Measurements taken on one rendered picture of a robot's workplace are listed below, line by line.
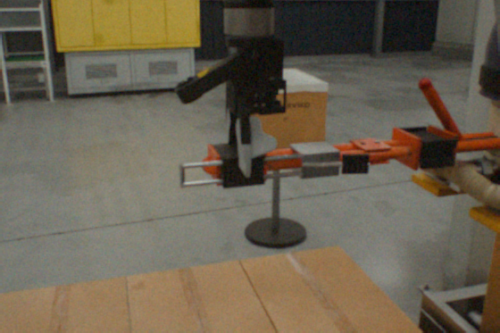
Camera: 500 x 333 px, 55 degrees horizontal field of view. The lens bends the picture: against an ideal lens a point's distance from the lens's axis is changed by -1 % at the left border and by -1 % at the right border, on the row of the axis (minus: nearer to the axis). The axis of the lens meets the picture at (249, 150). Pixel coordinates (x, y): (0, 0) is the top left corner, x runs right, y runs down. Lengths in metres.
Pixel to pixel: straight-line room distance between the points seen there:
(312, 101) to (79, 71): 5.73
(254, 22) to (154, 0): 7.27
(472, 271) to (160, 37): 6.36
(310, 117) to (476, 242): 1.03
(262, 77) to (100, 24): 7.18
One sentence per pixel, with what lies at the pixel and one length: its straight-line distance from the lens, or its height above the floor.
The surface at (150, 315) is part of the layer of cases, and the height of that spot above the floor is 0.54.
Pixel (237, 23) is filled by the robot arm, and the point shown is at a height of 1.41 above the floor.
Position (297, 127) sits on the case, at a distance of 2.67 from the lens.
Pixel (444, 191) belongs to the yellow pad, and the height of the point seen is 1.07.
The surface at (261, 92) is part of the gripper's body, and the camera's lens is 0.76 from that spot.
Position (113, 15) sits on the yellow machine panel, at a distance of 7.91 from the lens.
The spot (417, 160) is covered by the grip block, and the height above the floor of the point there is 1.18.
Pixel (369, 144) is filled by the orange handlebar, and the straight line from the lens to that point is 0.88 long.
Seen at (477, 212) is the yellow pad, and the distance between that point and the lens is 0.98.
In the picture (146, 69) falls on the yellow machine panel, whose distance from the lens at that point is 8.08.
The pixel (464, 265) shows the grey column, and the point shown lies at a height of 0.23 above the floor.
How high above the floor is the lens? 1.44
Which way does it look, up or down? 17 degrees down
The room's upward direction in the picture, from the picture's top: straight up
